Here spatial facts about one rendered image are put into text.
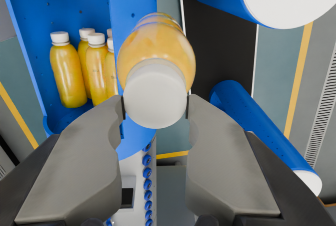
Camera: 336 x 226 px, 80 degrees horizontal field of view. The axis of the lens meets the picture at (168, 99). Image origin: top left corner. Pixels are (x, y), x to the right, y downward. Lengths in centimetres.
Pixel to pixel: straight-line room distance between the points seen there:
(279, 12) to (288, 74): 145
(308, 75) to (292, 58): 24
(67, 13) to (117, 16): 28
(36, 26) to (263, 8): 54
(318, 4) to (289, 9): 7
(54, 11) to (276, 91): 183
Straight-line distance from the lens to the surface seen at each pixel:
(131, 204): 90
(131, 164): 93
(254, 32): 159
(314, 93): 228
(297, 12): 63
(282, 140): 112
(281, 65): 196
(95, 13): 63
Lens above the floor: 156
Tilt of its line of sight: 60 degrees down
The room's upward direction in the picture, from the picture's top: 174 degrees clockwise
